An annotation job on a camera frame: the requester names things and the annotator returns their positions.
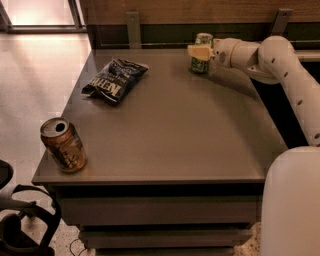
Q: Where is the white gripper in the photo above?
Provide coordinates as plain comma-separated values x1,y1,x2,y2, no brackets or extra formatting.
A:
187,38,240,68

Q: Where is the green soda can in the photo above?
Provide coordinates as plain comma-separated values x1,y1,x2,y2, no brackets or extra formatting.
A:
191,33,213,74

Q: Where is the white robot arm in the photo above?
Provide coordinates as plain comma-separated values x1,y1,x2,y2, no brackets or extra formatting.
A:
188,36,320,256

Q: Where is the orange soda can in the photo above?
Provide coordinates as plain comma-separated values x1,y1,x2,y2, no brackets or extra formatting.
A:
40,117,87,173

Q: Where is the blue chip bag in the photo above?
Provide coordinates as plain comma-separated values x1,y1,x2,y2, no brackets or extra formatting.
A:
81,59,149,106

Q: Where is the grey drawer cabinet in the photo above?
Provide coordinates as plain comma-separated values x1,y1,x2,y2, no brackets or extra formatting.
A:
33,50,286,256

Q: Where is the black office chair base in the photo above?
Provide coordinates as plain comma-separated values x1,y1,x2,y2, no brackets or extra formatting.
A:
0,160,61,256

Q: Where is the right metal bracket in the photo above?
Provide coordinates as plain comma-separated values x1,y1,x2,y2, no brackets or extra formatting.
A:
269,8,293,36

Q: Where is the metal bracket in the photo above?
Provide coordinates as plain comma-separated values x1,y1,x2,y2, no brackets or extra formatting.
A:
126,11,142,49
269,8,293,36

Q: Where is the left metal bracket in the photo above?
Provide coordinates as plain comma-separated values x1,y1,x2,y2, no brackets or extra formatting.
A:
126,11,142,49

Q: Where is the window frame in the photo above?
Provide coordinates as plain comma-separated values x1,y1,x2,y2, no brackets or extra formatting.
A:
0,0,86,34

